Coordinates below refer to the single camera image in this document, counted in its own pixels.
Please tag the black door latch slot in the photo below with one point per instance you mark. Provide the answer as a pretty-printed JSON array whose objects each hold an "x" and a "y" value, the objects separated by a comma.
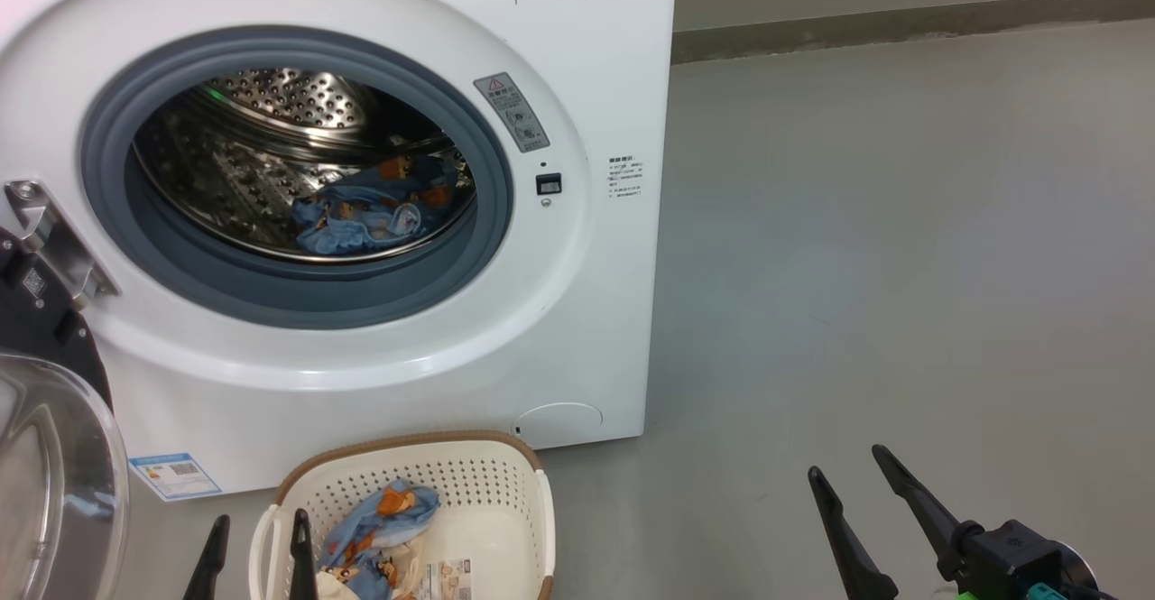
[{"x": 549, "y": 184}]

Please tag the round white filter cover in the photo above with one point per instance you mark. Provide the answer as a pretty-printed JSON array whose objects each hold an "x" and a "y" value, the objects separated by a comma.
[{"x": 559, "y": 424}]

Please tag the stainless steel washing machine drum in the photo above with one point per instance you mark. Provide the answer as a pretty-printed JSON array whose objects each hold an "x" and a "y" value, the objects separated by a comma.
[{"x": 226, "y": 185}]

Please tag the cream cloth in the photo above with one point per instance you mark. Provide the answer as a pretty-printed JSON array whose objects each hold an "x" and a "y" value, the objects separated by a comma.
[{"x": 408, "y": 577}]

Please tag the black round glass washer door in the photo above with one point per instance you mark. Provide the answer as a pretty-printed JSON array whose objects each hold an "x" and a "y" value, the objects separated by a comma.
[{"x": 63, "y": 492}]

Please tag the white perforated basket brown rim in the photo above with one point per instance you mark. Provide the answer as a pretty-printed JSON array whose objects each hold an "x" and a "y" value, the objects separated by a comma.
[{"x": 487, "y": 510}]

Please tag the grey warning sticker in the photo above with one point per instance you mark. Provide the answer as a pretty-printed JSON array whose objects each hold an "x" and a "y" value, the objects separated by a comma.
[{"x": 512, "y": 113}]

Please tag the white front-load washing machine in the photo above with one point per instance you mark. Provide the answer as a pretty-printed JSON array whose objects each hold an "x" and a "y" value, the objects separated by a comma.
[{"x": 586, "y": 311}]

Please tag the metal door hinge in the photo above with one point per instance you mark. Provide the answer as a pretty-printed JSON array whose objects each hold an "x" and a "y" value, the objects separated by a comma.
[{"x": 54, "y": 239}]

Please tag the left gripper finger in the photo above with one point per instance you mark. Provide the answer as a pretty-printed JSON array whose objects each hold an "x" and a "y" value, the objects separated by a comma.
[
  {"x": 302, "y": 564},
  {"x": 212, "y": 564}
]

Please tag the printed paper tag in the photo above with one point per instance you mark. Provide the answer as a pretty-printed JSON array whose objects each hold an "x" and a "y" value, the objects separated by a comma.
[{"x": 444, "y": 580}]

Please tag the small black text sticker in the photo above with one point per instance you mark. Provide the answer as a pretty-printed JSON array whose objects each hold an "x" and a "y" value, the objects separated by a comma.
[{"x": 626, "y": 178}]

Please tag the blue cartoon print garment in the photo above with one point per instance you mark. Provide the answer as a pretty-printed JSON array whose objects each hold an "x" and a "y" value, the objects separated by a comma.
[
  {"x": 361, "y": 221},
  {"x": 379, "y": 528}
]

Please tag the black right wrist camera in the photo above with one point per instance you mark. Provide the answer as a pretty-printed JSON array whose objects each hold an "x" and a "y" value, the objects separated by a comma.
[{"x": 1020, "y": 555}]

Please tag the blue energy label sticker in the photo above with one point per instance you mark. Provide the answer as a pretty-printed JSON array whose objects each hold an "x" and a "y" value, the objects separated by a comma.
[{"x": 176, "y": 476}]

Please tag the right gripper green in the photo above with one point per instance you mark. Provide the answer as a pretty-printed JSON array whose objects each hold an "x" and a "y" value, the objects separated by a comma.
[{"x": 965, "y": 596}]

